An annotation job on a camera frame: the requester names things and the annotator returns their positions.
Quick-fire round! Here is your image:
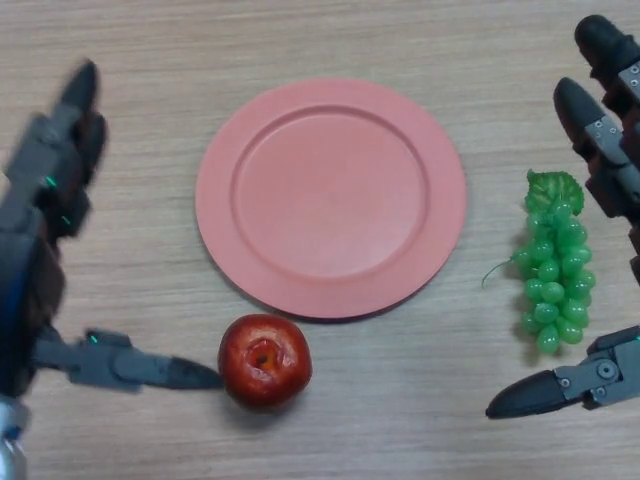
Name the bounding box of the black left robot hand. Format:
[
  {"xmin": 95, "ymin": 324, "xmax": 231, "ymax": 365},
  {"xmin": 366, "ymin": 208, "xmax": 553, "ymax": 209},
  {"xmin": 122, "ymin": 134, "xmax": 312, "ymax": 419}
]
[{"xmin": 0, "ymin": 59, "xmax": 225, "ymax": 401}]

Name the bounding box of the pink round plate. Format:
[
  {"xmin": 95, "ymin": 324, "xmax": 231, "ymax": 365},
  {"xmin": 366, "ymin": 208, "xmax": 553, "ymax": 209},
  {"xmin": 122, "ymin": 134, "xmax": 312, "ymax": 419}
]
[{"xmin": 194, "ymin": 77, "xmax": 469, "ymax": 321}]

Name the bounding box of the green grape bunch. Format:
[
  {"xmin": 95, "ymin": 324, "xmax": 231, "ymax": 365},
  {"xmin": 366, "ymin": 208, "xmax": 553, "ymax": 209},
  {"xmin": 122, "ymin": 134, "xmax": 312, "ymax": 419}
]
[{"xmin": 481, "ymin": 169, "xmax": 598, "ymax": 355}]

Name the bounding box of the red apple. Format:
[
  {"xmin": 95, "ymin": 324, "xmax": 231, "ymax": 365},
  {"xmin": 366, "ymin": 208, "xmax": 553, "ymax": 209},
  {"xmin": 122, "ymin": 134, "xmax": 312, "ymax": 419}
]
[{"xmin": 217, "ymin": 313, "xmax": 314, "ymax": 414}]

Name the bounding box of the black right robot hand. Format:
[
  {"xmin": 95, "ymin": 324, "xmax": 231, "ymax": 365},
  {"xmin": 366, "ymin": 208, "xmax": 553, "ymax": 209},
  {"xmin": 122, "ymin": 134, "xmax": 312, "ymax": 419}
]
[{"xmin": 485, "ymin": 14, "xmax": 640, "ymax": 420}]

